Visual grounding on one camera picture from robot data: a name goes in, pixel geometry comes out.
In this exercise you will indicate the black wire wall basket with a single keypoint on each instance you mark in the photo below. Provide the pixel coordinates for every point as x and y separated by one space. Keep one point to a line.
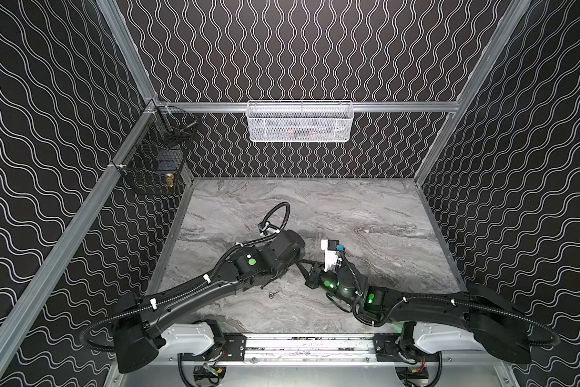
161 149

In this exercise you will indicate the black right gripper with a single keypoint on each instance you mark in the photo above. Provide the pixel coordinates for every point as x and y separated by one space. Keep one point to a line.
314 273

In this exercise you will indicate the aluminium frame post back left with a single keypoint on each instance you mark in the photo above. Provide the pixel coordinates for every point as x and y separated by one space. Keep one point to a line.
124 41

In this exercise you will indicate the aluminium back crossbar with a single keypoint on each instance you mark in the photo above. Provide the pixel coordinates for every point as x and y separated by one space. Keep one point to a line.
357 107

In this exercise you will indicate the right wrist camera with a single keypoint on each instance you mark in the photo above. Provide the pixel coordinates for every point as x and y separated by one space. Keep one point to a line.
332 255

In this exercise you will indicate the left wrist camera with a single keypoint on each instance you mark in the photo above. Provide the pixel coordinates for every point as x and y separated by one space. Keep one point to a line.
266 228

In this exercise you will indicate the aluminium frame post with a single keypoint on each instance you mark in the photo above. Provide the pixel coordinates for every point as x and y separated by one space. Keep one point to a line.
124 41
501 35

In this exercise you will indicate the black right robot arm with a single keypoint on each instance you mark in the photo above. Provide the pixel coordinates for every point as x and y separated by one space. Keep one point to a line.
475 319

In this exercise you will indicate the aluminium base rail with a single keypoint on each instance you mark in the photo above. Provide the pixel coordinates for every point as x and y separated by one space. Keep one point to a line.
309 348

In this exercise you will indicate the aluminium frame post back right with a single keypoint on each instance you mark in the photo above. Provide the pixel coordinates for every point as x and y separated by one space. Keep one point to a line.
501 35

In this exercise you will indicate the aluminium left side rail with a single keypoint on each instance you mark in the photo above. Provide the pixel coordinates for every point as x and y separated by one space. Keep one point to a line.
24 313

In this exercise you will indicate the white mesh wall basket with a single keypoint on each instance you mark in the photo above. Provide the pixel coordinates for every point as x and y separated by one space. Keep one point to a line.
302 126

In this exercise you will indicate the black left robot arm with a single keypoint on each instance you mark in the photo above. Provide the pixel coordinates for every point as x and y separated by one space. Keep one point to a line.
134 332

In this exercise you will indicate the brass padlock in basket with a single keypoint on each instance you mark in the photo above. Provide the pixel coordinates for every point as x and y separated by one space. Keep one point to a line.
170 180

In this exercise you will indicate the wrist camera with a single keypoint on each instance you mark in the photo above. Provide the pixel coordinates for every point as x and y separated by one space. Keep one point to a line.
266 228
332 255

